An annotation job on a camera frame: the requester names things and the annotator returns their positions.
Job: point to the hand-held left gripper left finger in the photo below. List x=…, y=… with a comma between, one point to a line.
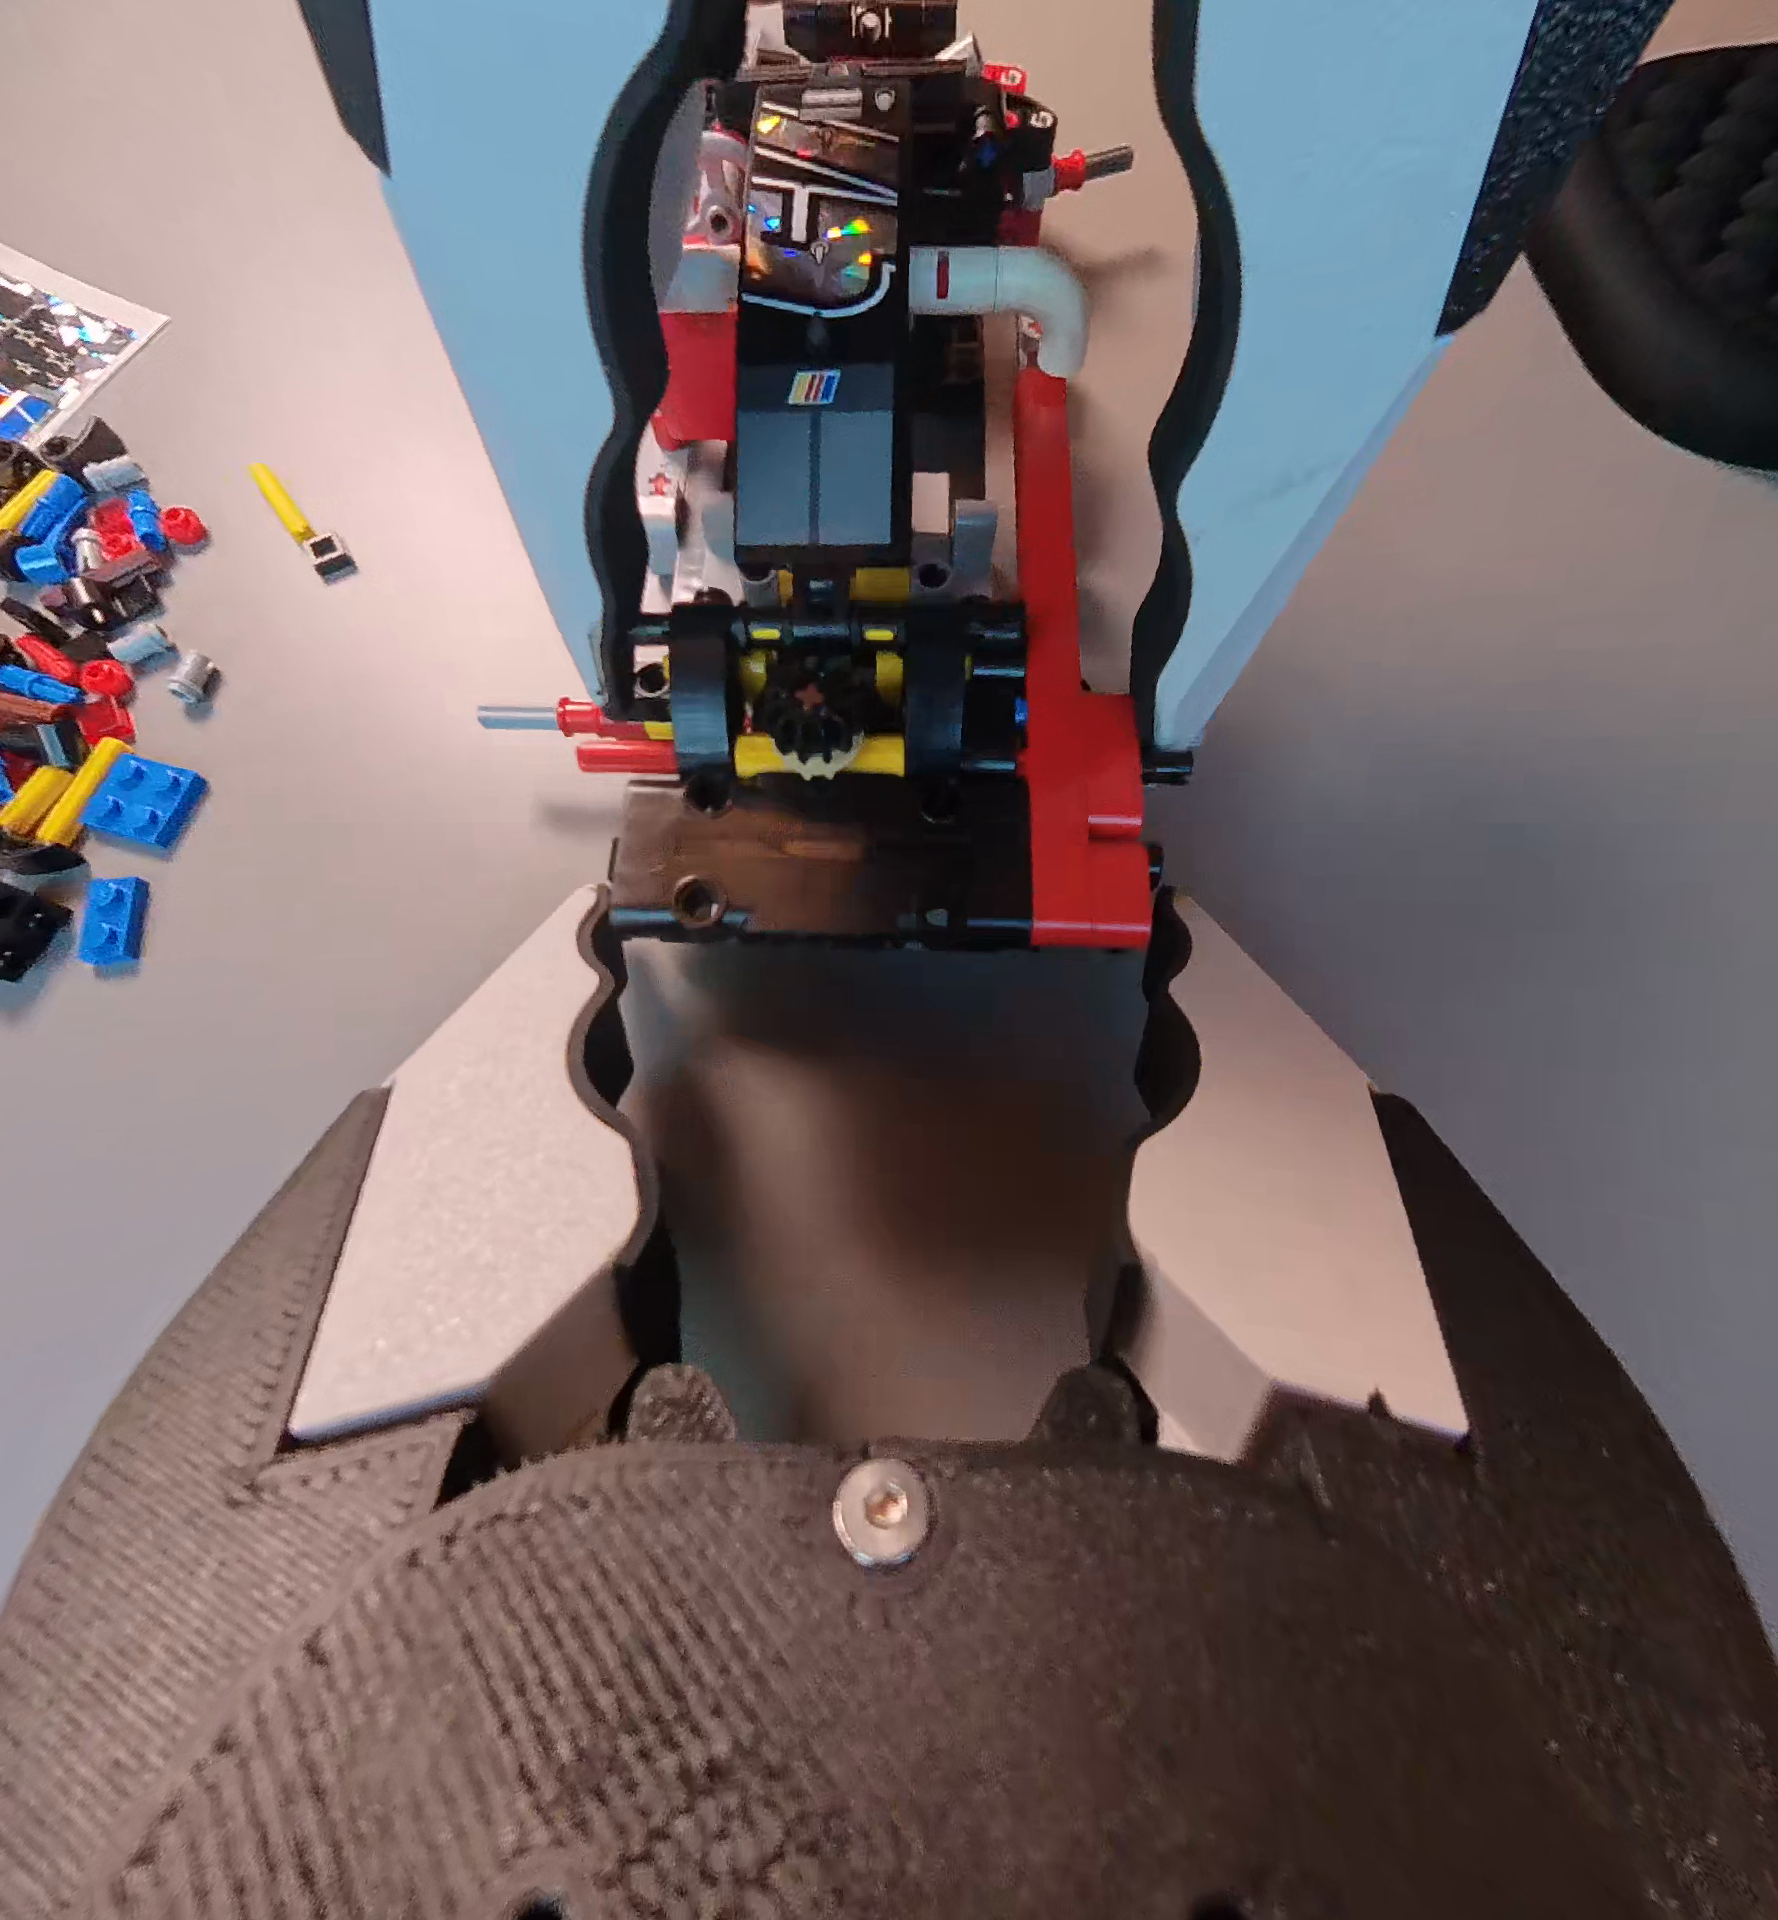
x=485, y=1199

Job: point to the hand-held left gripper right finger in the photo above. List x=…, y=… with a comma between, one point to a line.
x=1279, y=1199

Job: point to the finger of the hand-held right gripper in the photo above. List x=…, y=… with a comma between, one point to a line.
x=1341, y=225
x=498, y=225

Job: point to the lego car chassis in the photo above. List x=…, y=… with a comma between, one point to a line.
x=1071, y=751

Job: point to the yellow lego axle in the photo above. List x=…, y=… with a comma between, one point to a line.
x=281, y=502

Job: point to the pile of mixed lego pieces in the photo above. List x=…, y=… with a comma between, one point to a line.
x=140, y=796

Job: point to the black chair armrest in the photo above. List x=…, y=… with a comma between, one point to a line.
x=1730, y=225

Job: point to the holographic sticker sheet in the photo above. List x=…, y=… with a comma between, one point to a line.
x=20, y=315

